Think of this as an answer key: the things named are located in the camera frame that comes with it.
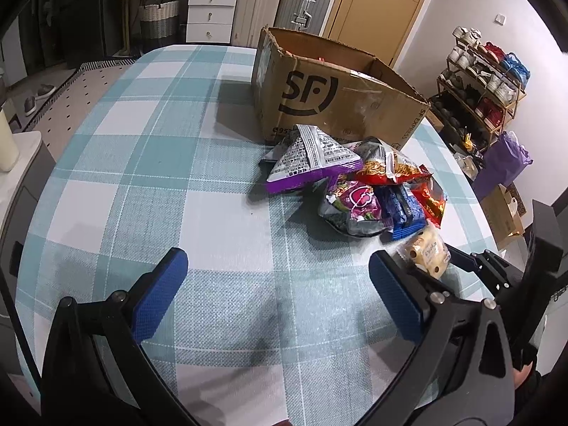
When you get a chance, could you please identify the cream bread packet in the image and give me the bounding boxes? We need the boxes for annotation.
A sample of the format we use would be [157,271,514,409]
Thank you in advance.
[397,224,451,280]

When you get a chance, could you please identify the white drawer cabinet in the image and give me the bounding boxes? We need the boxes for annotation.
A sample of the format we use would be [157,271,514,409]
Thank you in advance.
[186,0,240,45]

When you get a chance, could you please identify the person's right forearm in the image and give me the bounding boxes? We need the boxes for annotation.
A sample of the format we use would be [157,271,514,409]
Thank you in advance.
[515,370,568,426]

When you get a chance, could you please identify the large open cardboard box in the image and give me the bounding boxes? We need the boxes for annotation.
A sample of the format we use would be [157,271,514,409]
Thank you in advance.
[479,184,526,249]

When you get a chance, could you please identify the purple paper bag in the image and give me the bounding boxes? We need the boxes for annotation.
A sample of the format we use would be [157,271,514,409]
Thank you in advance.
[473,132,533,200]

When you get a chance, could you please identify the cream suitcase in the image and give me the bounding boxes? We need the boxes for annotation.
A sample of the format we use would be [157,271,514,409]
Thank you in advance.
[231,0,287,47]

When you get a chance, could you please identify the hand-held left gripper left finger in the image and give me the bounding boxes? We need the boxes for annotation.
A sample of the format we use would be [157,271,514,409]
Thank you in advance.
[42,248,196,426]

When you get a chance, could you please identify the woven laundry basket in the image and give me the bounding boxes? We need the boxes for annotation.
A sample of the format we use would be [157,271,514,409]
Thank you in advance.
[140,0,180,43]

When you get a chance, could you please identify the cream tumbler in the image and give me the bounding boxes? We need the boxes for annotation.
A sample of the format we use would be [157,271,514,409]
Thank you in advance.
[0,106,21,173]

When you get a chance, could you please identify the wooden door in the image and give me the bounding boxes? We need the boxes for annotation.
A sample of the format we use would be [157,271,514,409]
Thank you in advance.
[322,0,438,67]

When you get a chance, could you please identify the blue snack packet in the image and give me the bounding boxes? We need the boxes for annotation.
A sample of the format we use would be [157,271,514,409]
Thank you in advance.
[379,182,427,240]

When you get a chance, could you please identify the brown cardboard box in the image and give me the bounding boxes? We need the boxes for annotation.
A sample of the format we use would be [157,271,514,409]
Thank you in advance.
[251,27,430,152]

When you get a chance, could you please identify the dotted patterned rug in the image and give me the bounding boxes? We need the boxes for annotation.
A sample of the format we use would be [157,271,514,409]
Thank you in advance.
[11,59,138,165]

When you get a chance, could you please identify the shoe rack with shoes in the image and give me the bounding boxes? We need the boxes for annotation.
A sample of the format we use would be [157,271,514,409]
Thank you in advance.
[439,27,531,143]

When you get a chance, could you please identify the person's right hand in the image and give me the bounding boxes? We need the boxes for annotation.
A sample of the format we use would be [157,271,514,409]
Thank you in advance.
[512,361,536,387]

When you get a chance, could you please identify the white side table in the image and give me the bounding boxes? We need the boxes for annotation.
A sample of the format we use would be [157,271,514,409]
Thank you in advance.
[0,131,56,276]

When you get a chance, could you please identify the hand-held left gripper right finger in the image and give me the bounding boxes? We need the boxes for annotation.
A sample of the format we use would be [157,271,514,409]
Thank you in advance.
[370,250,516,426]

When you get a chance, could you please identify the wooden shoe rack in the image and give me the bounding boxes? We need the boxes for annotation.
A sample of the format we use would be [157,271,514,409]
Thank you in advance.
[437,44,520,152]

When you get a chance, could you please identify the orange noodle snack bag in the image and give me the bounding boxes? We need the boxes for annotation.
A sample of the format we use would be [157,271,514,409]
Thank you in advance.
[355,140,433,186]

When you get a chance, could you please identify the purple and white snack bag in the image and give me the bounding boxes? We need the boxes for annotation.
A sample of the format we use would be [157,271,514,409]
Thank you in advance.
[260,124,364,193]

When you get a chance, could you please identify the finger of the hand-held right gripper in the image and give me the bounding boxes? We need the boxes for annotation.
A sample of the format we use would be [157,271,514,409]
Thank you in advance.
[446,244,522,296]

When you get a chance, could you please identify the magenta purple snack bag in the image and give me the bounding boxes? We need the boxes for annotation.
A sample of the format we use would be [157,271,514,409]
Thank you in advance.
[318,175,391,237]

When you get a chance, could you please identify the red brown snack packet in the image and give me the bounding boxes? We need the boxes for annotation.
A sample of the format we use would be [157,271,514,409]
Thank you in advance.
[413,177,447,227]

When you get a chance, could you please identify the silver suitcase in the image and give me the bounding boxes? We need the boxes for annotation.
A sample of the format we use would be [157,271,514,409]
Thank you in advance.
[274,0,333,35]

